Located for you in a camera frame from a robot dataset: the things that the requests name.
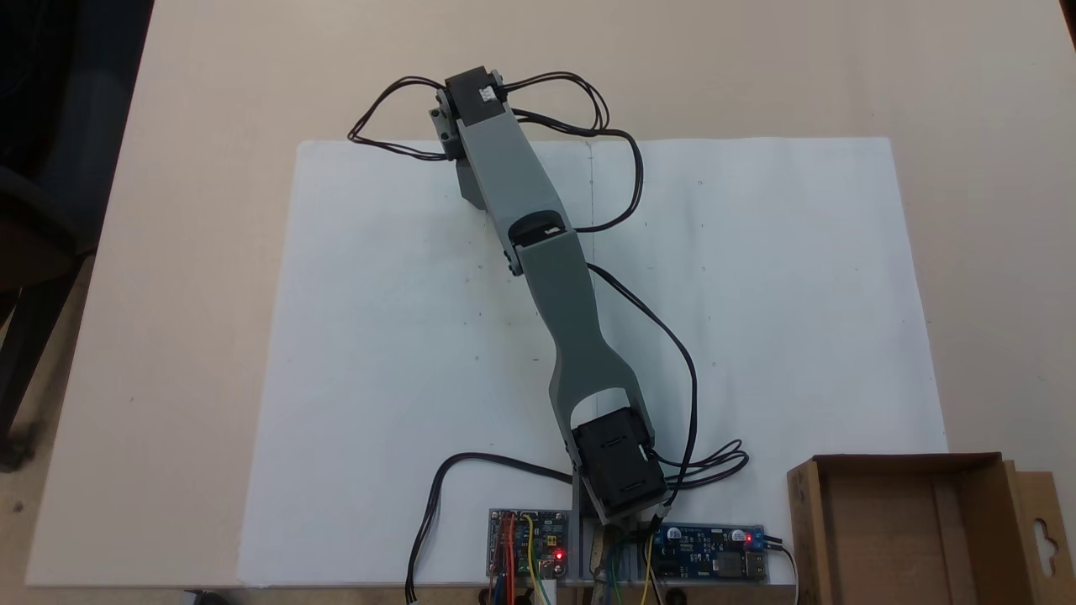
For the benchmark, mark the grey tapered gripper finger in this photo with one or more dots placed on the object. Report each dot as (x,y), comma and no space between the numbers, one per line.
(471,189)

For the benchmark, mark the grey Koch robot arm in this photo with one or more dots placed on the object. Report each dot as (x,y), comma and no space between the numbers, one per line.
(572,311)

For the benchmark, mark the dark chair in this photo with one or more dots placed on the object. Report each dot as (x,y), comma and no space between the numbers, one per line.
(42,210)

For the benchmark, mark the blue circuit board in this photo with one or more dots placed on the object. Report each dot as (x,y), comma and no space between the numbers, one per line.
(706,555)

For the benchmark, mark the brown cardboard box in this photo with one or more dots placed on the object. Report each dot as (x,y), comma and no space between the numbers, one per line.
(874,538)

